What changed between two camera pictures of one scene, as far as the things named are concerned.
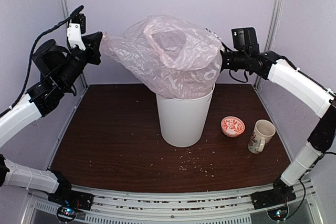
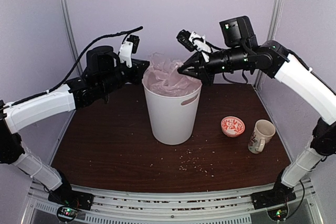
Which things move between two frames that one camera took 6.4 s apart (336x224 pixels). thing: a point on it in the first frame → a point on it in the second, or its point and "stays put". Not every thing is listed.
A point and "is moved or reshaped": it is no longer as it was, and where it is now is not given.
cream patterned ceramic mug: [262, 134] stays put
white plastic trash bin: [184, 120] is moved or reshaped
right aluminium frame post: [275, 19] stays put
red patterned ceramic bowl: [232, 126] stays put
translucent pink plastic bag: [175, 59] is moved or reshaped
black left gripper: [93, 45] → [139, 68]
